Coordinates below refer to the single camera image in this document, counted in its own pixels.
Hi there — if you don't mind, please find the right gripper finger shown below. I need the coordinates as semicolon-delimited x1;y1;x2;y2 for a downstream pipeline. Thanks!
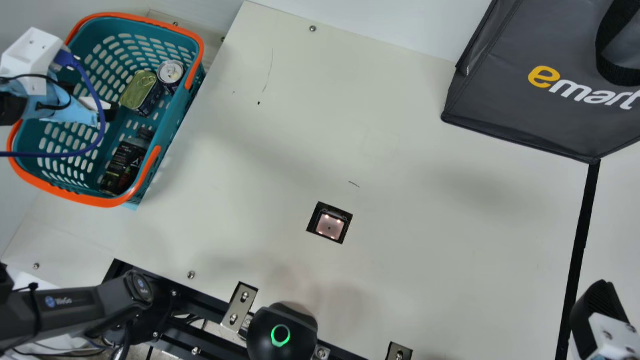
570;280;640;360

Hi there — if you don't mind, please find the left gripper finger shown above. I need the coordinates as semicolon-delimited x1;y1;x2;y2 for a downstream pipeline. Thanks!
79;96;122;124

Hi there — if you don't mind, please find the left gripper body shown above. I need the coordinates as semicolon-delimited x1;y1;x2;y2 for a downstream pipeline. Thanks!
0;80;99;127

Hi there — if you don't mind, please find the dark coffee bottle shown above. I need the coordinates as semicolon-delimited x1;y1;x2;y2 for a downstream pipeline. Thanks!
99;127;156;197

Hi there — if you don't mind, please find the teal shopping basket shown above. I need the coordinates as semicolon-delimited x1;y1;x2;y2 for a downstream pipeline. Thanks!
6;12;207;210

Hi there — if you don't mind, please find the rectangular tin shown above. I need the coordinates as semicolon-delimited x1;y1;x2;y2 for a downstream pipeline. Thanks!
119;69;166;117

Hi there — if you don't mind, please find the black strip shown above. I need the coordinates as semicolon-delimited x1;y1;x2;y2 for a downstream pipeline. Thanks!
555;159;602;360

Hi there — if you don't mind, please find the silver can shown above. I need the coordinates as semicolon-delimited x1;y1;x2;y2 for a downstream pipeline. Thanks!
156;60;187;96

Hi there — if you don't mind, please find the dark grey bag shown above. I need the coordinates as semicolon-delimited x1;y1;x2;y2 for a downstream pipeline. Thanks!
441;0;640;165

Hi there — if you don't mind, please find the small square scanner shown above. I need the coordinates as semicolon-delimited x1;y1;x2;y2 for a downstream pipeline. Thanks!
306;201;354;245

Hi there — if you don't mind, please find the black device with green light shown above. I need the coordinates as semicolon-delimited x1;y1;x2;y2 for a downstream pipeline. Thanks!
246;302;319;360

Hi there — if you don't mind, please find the thin black cable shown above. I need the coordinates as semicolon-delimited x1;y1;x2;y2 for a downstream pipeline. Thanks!
0;73;73;111

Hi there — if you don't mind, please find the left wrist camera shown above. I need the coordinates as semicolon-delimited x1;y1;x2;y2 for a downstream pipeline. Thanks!
0;27;67;97

